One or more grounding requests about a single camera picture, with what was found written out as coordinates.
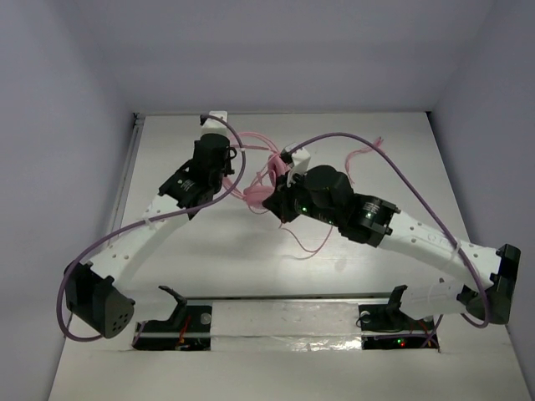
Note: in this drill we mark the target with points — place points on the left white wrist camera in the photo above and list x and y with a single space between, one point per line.
211 123

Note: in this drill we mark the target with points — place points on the silver foil strip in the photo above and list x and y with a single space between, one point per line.
285 326

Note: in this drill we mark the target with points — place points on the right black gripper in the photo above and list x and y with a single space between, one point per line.
279 200

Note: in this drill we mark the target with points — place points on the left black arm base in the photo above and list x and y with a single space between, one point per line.
188 328

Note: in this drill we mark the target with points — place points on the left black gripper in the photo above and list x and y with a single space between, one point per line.
214 146

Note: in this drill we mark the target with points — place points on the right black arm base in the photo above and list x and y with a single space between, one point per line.
385 327

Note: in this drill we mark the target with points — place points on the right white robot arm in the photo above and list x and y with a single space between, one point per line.
483 279

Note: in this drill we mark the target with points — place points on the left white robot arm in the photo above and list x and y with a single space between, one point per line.
95 288

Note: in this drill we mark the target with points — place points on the pink headphones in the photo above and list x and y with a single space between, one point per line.
263 184

